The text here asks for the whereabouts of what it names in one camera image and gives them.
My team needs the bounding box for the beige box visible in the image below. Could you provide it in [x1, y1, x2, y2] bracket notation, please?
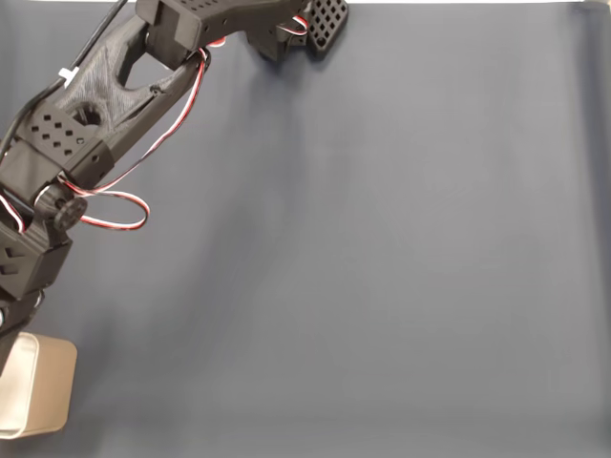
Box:
[0, 332, 78, 440]

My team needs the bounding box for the dark blue-grey mat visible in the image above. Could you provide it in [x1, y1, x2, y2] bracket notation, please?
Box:
[0, 3, 611, 458]

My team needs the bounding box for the black camera cable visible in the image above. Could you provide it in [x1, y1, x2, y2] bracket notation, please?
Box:
[0, 0, 129, 159]

